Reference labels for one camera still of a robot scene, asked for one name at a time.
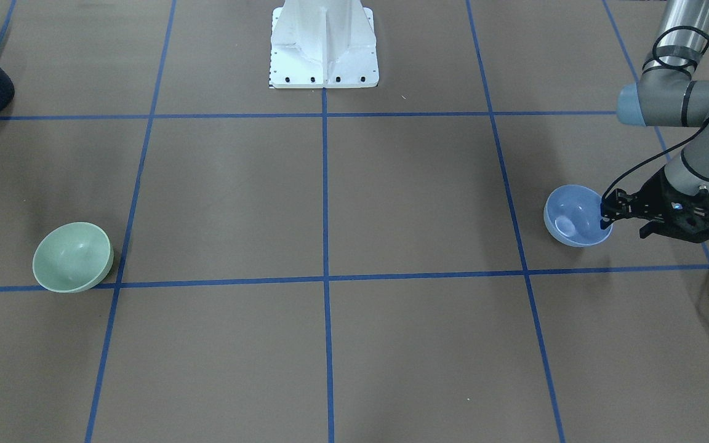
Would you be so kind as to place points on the green bowl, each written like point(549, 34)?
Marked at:
point(73, 258)

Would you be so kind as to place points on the blue bowl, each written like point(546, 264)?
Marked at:
point(572, 215)

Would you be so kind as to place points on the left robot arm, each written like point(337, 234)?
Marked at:
point(672, 91)

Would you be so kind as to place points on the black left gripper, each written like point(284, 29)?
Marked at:
point(654, 194)

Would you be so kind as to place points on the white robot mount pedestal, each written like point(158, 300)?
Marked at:
point(323, 44)

